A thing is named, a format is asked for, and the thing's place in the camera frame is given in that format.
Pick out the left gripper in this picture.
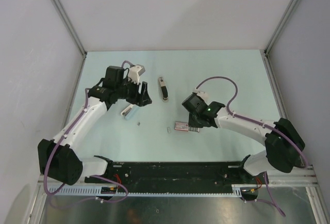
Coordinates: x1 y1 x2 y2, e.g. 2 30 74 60
116 76 152 107

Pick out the beige black stapler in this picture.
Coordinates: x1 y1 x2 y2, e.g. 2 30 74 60
158 77 169 103

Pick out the light blue white stapler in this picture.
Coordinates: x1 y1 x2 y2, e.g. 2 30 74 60
121 104 138 120

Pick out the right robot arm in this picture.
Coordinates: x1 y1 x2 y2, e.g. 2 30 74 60
182 92 306 183

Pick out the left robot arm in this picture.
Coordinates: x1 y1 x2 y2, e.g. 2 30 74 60
38 65 152 185

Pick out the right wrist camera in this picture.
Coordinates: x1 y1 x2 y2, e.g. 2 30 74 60
193 88 209 103

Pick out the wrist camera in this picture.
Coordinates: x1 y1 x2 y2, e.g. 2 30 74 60
128 65 145 85
193 88 209 103

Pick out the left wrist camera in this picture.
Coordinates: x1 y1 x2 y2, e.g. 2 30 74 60
128 65 145 85

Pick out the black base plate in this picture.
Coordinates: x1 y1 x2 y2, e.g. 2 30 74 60
85 162 265 193

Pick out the slotted cable duct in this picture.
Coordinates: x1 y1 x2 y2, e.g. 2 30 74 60
55 185 259 198

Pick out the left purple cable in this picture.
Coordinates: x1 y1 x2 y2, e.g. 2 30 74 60
42 60 129 204

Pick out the purple cable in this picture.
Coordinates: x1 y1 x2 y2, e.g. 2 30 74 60
196 76 310 217
42 60 129 204

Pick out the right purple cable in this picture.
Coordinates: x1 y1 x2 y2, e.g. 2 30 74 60
196 76 310 217

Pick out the right aluminium rail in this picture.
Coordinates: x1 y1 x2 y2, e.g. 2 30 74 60
268 166 318 187

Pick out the left aluminium frame post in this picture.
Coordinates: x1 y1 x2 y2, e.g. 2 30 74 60
38 0 87 57

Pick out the aluminium frame post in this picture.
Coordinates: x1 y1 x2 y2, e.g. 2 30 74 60
38 0 87 57
264 0 301 56

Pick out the right aluminium frame post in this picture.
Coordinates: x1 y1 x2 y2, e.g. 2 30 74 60
264 0 301 56

